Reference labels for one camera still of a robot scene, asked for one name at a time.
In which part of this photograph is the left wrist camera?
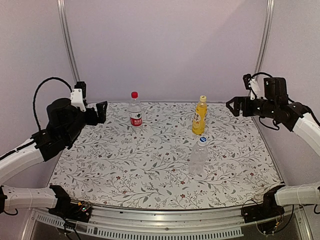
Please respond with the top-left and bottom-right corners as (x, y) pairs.
(70, 81), (87, 112)

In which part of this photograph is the clear plastic bottle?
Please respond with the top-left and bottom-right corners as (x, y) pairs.
(188, 140), (208, 175)

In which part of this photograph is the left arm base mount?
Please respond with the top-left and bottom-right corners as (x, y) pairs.
(48, 185), (92, 223)

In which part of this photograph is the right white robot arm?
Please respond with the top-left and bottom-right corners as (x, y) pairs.
(226, 74), (320, 218)

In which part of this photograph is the blue white bottle cap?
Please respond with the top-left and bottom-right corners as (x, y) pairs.
(198, 136), (208, 147)

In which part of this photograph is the right aluminium frame post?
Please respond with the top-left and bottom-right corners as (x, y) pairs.
(254, 0), (275, 73)

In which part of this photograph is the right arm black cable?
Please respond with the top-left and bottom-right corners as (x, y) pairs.
(251, 71), (275, 81)

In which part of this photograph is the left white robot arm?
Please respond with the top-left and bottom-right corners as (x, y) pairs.
(0, 98), (108, 217)

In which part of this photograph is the front aluminium rail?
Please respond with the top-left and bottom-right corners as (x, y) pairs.
(22, 205), (315, 240)

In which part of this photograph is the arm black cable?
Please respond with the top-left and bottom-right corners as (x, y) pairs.
(32, 76), (76, 132)
(251, 71), (275, 81)

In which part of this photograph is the yellow juice bottle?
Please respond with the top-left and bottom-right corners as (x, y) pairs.
(192, 95), (207, 135)

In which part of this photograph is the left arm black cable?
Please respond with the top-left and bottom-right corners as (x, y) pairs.
(32, 76), (76, 132)

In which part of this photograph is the red cap water bottle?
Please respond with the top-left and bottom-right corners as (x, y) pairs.
(128, 91), (142, 127)

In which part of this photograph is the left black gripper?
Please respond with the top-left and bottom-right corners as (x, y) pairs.
(63, 100), (108, 144)

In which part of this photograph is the floral patterned table mat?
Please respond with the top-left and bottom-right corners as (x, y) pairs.
(49, 102), (283, 210)

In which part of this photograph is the left aluminium frame post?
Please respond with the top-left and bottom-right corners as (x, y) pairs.
(57, 0), (80, 83)

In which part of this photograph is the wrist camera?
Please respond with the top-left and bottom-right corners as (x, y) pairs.
(70, 81), (87, 112)
(242, 73), (261, 100)

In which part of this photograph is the aluminium frame post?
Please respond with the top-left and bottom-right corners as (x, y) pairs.
(57, 0), (80, 83)
(254, 0), (275, 73)

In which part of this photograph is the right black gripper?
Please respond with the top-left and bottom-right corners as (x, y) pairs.
(226, 96), (278, 119)

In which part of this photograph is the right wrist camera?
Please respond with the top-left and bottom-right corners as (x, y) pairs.
(242, 73), (261, 100)

